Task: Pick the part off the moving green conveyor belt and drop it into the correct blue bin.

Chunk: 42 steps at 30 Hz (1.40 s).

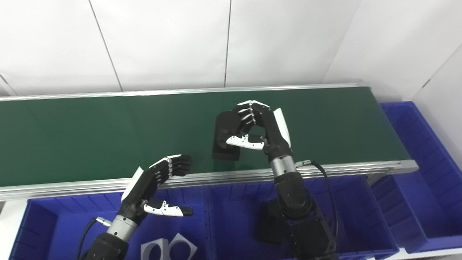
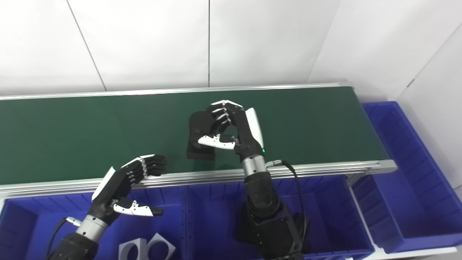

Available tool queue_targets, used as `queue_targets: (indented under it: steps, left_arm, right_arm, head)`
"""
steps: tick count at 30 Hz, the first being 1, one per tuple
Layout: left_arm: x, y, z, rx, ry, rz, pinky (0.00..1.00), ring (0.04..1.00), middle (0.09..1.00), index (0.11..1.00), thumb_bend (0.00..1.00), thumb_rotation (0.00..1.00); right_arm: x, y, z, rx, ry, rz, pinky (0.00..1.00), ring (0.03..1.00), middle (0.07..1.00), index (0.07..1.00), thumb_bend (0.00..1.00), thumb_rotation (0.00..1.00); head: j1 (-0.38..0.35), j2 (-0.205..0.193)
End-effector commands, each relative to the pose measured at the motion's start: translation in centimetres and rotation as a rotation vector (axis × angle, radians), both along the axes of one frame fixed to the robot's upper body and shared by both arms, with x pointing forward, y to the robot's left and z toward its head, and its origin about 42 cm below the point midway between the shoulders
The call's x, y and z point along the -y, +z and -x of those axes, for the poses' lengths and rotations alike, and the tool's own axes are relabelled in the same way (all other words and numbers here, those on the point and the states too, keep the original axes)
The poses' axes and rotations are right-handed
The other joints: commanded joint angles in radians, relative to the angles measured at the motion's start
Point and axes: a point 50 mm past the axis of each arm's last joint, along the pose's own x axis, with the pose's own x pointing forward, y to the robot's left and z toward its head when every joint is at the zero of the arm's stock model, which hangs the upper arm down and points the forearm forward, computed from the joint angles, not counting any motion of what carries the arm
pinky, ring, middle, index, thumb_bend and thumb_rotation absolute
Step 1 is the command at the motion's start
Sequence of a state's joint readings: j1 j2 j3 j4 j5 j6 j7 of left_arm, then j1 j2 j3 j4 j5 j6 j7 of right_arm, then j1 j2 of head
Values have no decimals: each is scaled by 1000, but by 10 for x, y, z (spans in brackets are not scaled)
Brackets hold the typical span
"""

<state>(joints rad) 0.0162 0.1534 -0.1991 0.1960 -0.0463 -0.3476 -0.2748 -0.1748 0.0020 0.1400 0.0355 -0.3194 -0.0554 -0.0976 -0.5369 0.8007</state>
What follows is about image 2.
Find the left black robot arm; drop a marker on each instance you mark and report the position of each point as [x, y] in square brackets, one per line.
[77, 245]

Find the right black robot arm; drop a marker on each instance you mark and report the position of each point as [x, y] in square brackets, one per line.
[267, 213]

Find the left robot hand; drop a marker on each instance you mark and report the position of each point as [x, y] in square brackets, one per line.
[112, 191]

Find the green conveyor belt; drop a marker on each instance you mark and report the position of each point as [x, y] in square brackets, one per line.
[90, 133]

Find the black cylinder-on-block part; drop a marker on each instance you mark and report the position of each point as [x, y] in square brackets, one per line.
[198, 124]
[241, 227]

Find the blue plastic bin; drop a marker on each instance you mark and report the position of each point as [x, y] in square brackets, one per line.
[39, 224]
[213, 216]
[408, 202]

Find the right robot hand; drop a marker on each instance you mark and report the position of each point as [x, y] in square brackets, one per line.
[247, 133]

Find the aluminium conveyor leg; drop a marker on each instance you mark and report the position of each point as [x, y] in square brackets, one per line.
[353, 178]

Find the white square part with hole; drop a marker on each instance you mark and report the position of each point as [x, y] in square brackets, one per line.
[169, 247]
[124, 251]

